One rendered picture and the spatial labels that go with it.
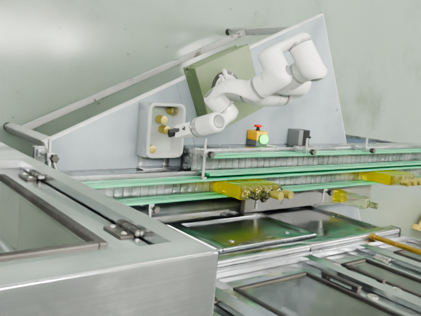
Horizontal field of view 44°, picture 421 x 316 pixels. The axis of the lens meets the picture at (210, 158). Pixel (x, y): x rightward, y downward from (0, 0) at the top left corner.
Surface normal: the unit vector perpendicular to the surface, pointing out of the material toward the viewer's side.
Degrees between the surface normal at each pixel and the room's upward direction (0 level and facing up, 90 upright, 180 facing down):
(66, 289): 0
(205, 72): 1
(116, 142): 0
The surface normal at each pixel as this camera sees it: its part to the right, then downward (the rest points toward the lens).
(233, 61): 0.59, 0.18
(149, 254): 0.08, -0.99
